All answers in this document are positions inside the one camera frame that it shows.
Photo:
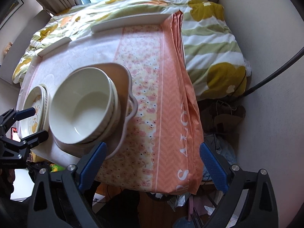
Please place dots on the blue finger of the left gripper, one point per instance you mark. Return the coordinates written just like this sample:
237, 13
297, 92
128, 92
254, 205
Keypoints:
23, 114
32, 140

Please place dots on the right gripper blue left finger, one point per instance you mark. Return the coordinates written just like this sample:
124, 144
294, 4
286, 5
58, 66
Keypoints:
89, 165

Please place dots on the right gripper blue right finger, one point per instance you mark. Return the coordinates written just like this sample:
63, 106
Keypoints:
217, 167

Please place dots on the white duck outline plate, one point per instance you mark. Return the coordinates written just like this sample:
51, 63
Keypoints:
39, 99

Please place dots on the pink plastic divided tray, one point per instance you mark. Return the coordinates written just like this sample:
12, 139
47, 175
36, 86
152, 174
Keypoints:
122, 80

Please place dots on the white ribbed bowl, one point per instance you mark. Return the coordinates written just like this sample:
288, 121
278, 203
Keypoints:
82, 106

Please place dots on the cream duck bowl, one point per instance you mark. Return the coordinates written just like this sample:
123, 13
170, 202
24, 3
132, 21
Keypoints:
114, 113

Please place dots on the orange patterned cloth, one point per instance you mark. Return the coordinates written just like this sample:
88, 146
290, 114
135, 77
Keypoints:
160, 152

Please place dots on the small plush toy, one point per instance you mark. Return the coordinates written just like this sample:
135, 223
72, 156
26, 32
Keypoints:
7, 48

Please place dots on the grey headboard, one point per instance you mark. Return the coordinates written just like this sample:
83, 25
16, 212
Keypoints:
21, 43

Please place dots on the floral green striped duvet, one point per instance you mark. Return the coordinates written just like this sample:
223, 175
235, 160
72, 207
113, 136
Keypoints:
213, 59

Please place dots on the white floral tablecloth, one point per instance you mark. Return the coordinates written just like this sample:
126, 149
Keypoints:
55, 66

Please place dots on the framed houses picture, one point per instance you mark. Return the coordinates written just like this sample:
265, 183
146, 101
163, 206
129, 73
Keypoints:
14, 7

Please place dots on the black clothes rack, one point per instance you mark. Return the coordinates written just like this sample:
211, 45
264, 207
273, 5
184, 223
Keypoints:
275, 74

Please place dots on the white table rail right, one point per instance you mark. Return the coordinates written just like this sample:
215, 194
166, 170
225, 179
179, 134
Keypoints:
132, 20

